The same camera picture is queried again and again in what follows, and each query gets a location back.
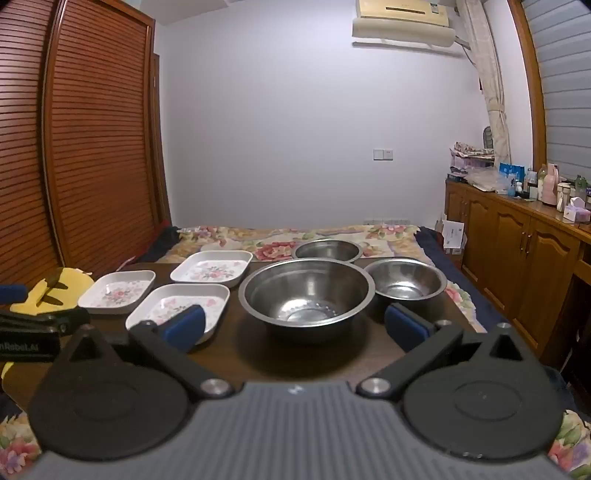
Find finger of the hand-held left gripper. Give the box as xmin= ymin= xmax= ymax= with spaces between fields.
xmin=0 ymin=307 xmax=92 ymax=337
xmin=0 ymin=284 xmax=28 ymax=305

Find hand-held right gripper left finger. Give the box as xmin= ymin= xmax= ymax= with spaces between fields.
xmin=48 ymin=304 xmax=235 ymax=400

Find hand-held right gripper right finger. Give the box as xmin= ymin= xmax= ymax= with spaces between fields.
xmin=355 ymin=302 xmax=541 ymax=401

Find white floral square plate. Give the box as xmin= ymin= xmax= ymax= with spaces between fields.
xmin=78 ymin=270 xmax=157 ymax=315
xmin=170 ymin=250 xmax=254 ymax=284
xmin=126 ymin=283 xmax=230 ymax=346

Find medium steel bowl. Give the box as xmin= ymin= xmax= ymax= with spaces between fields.
xmin=365 ymin=257 xmax=448 ymax=319

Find large steel bowl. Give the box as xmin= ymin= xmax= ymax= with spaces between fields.
xmin=238 ymin=258 xmax=376 ymax=344

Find small steel bowl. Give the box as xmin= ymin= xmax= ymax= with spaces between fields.
xmin=292 ymin=239 xmax=363 ymax=264

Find yellow plush toy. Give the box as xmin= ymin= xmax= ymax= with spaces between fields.
xmin=0 ymin=267 xmax=95 ymax=386

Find white cardboard box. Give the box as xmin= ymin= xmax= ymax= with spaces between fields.
xmin=441 ymin=217 xmax=468 ymax=252

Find floral blanket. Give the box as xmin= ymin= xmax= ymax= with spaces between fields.
xmin=0 ymin=224 xmax=591 ymax=476

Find wooden cabinet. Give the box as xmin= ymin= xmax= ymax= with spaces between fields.
xmin=444 ymin=178 xmax=591 ymax=402

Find clear plastic bag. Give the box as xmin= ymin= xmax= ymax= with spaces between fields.
xmin=464 ymin=168 xmax=509 ymax=192

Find wooden louvred wardrobe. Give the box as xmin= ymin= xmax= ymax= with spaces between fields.
xmin=0 ymin=0 xmax=174 ymax=289

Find stack of folded cloth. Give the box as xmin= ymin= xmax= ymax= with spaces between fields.
xmin=450 ymin=141 xmax=496 ymax=175

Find blue box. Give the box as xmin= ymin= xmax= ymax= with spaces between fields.
xmin=499 ymin=162 xmax=526 ymax=186

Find pink thermos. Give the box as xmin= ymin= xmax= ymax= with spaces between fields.
xmin=540 ymin=164 xmax=560 ymax=205

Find pink tissue box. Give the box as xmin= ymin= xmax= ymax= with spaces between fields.
xmin=563 ymin=197 xmax=591 ymax=223

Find cream curtain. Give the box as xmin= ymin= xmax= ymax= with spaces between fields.
xmin=455 ymin=0 xmax=511 ymax=164

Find grey window blind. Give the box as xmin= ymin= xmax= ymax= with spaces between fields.
xmin=524 ymin=0 xmax=591 ymax=185

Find wooden window frame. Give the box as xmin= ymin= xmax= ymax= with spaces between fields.
xmin=508 ymin=0 xmax=548 ymax=172

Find wall air conditioner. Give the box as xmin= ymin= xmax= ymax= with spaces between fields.
xmin=352 ymin=0 xmax=455 ymax=49

